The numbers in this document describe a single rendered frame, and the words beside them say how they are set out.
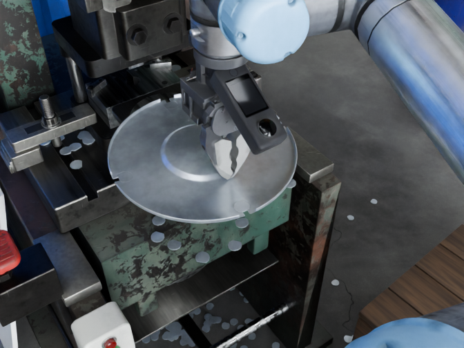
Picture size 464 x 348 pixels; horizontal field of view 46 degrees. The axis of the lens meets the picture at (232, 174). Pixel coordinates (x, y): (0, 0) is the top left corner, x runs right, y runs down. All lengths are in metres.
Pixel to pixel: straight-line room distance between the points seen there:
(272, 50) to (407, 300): 0.83
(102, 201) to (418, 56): 0.61
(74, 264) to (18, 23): 0.45
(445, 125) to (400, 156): 1.65
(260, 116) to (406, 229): 1.25
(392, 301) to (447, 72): 0.82
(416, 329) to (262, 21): 0.30
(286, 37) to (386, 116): 1.79
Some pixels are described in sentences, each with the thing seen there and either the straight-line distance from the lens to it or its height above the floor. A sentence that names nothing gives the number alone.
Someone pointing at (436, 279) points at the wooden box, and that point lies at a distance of 1.30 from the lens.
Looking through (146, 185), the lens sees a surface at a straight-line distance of 0.81.
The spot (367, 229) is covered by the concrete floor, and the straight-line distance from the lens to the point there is 1.83.
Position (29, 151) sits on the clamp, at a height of 0.74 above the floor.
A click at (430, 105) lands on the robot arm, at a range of 0.48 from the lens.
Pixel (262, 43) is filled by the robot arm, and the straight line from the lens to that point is 0.52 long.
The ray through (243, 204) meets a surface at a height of 0.78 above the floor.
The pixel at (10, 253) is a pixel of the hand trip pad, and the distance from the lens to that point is 0.80.
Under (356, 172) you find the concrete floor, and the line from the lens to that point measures 2.01.
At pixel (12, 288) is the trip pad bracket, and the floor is 0.70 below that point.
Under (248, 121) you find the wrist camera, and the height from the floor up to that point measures 0.94.
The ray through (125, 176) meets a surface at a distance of 0.82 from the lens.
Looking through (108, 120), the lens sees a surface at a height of 0.75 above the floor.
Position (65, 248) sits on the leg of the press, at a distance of 0.94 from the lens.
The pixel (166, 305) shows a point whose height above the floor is 0.31.
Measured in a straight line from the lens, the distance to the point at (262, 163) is 0.83.
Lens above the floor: 1.34
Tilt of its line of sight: 43 degrees down
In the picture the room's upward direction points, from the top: straight up
